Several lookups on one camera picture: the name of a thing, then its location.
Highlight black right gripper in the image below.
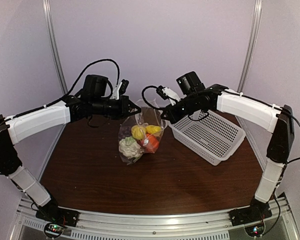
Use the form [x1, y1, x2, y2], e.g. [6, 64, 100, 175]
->
[161, 93, 199, 124]

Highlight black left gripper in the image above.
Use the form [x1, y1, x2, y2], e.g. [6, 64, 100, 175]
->
[90, 94, 141, 120]

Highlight yellow toy banana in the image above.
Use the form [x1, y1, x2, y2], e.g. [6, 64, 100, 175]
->
[145, 125, 163, 137]

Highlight yellow toy pepper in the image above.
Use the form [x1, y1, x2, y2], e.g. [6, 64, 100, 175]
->
[131, 125, 147, 140]

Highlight clear zip top bag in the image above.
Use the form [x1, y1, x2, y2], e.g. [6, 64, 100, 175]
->
[118, 99, 168, 165]

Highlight orange toy pumpkin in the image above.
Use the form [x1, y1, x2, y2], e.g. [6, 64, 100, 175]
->
[145, 133, 160, 150]

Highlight dark red toy grapes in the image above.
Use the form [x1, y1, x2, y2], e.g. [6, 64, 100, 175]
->
[119, 125, 132, 138]

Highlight white toy cauliflower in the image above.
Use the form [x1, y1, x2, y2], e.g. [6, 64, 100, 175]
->
[118, 136, 144, 164]

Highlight red toy bell pepper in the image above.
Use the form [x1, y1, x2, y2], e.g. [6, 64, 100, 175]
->
[137, 139, 153, 153]

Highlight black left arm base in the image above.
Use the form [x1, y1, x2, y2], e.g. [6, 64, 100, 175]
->
[35, 195, 79, 227]

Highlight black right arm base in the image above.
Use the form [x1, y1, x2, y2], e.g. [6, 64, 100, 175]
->
[228, 193, 273, 227]

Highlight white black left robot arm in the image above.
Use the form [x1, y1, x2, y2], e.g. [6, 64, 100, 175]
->
[0, 74, 141, 222]

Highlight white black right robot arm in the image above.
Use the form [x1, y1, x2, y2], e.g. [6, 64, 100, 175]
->
[156, 71, 295, 221]

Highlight white perforated plastic basket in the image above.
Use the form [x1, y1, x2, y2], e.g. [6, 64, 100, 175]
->
[168, 110, 246, 166]

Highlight right round circuit board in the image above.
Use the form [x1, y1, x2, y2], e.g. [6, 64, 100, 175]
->
[244, 222, 265, 238]

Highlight round circuit board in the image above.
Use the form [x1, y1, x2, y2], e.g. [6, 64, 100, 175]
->
[43, 222, 65, 239]
[244, 222, 265, 238]

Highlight left round circuit board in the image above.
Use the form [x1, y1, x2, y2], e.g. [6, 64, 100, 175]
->
[43, 222, 65, 239]

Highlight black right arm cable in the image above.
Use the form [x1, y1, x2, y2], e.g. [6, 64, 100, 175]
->
[141, 84, 300, 221]

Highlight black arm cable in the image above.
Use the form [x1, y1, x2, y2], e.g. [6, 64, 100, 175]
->
[141, 84, 300, 221]
[0, 58, 121, 175]

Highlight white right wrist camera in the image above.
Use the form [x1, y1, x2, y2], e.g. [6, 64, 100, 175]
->
[156, 85, 181, 106]

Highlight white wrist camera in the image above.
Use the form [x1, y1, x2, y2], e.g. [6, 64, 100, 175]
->
[110, 79, 129, 100]
[156, 85, 181, 106]

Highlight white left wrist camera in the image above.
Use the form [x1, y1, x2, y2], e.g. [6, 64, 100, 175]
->
[110, 79, 129, 100]

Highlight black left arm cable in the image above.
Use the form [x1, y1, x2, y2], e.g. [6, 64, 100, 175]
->
[0, 58, 121, 175]

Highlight left aluminium frame post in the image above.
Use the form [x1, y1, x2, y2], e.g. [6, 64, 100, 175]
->
[42, 0, 68, 94]

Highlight aluminium frame post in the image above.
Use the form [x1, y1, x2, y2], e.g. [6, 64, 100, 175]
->
[237, 0, 263, 92]
[42, 0, 68, 94]

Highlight right aluminium frame post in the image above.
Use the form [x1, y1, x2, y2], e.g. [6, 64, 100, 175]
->
[237, 0, 263, 92]

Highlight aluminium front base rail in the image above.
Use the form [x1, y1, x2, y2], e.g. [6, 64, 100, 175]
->
[8, 197, 300, 240]

